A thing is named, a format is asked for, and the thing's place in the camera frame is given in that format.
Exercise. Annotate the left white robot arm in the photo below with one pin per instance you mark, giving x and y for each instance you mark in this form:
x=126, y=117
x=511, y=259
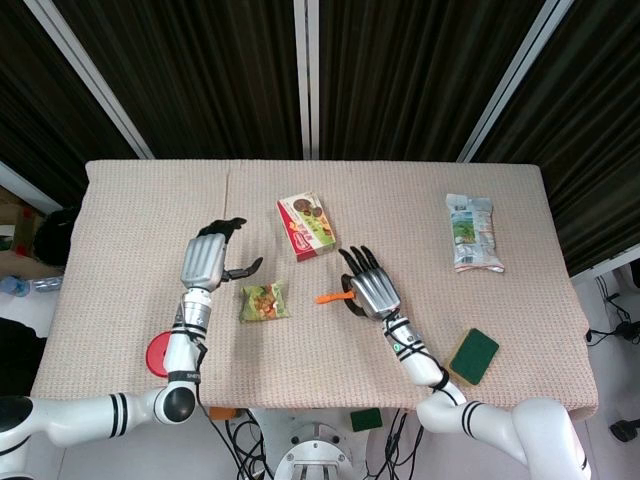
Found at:
x=180, y=355

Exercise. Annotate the beige waffle tablecloth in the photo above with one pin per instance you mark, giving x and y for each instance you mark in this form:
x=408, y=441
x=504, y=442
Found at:
x=320, y=360

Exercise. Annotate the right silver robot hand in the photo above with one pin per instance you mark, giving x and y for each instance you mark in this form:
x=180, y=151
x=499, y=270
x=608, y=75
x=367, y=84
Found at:
x=377, y=290

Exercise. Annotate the small orange object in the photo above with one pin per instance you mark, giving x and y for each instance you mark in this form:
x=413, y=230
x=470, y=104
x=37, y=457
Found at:
x=220, y=413

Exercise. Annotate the brown cardboard box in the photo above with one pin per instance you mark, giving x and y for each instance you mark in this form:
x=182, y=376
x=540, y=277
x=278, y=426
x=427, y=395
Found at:
x=20, y=230

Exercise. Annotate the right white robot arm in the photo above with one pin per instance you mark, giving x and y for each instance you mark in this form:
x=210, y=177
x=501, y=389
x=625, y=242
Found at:
x=420, y=362

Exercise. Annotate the green snack bag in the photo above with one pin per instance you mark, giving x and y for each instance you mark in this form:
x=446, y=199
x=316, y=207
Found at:
x=265, y=302

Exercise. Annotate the red green snack box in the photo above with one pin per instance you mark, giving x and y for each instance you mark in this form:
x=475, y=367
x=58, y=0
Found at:
x=307, y=227

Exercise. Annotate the orange stick-shaped object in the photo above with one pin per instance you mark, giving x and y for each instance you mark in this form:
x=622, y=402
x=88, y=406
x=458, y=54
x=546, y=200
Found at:
x=332, y=298

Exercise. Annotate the clear plastic bottle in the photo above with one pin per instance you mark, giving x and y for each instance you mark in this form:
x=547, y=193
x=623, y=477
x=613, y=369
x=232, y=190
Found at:
x=40, y=285

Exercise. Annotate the black bag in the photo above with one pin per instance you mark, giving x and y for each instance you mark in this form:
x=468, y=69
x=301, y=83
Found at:
x=55, y=237

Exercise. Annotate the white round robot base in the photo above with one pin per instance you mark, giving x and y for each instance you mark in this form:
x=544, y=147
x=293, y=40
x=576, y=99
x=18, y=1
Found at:
x=320, y=450

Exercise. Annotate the white frame post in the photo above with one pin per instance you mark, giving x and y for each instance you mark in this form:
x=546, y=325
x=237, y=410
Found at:
x=306, y=75
x=90, y=75
x=510, y=80

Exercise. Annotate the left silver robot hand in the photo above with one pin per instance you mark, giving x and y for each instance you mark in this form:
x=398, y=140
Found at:
x=202, y=260

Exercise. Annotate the small green sponge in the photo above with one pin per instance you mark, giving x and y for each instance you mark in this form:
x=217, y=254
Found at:
x=366, y=420

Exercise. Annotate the large green yellow sponge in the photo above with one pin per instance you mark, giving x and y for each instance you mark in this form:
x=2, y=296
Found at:
x=475, y=355

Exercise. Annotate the white silver snack bag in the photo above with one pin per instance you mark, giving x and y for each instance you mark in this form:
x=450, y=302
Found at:
x=474, y=232

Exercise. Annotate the black pleated curtain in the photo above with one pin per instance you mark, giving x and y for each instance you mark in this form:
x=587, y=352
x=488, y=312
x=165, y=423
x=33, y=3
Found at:
x=210, y=75

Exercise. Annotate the black floor device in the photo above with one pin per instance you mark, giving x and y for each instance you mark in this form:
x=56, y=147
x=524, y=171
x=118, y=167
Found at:
x=627, y=431

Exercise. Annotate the red round lid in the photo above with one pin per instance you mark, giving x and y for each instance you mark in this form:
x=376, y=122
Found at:
x=155, y=355

